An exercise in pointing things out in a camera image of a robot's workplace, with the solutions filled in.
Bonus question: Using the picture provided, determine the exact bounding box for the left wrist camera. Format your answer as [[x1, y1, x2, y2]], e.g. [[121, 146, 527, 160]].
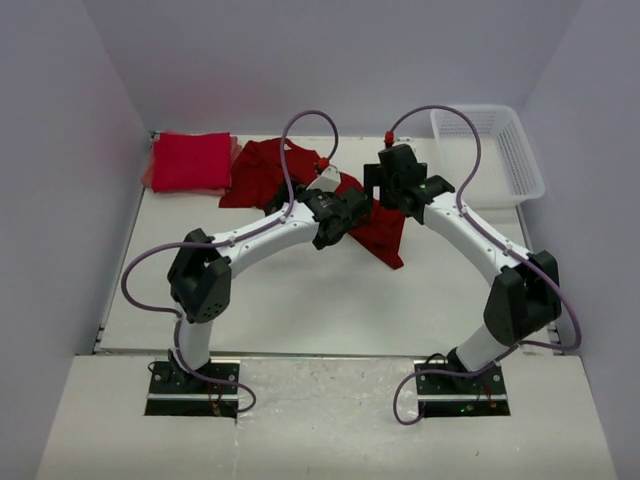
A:
[[306, 165, 341, 192]]

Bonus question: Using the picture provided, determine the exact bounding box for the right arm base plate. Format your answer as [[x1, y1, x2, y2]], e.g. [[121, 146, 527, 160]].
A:
[[416, 365, 507, 397]]

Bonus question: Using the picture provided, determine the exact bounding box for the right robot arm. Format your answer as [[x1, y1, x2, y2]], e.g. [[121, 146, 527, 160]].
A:
[[363, 144, 562, 393]]

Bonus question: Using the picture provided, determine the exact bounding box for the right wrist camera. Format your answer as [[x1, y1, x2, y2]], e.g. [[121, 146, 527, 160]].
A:
[[382, 131, 415, 153]]

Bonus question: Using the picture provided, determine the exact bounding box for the folded bright red shirt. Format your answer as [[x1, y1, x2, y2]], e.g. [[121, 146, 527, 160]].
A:
[[150, 131, 232, 194]]

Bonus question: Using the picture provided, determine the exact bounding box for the dark red t shirt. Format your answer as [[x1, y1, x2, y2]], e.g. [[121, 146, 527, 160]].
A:
[[219, 138, 405, 270]]

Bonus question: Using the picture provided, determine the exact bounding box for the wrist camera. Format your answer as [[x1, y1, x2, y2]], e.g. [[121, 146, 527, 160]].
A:
[[306, 165, 341, 192], [382, 131, 415, 153]]

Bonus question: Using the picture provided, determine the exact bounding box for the white plastic basket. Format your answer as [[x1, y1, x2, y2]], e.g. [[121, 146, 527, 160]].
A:
[[430, 105, 545, 209]]

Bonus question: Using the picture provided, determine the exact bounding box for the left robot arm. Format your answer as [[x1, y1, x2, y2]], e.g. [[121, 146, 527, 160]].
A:
[[167, 187, 373, 393]]

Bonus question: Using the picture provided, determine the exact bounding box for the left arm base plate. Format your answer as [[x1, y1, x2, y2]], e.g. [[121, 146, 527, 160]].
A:
[[147, 360, 240, 398]]

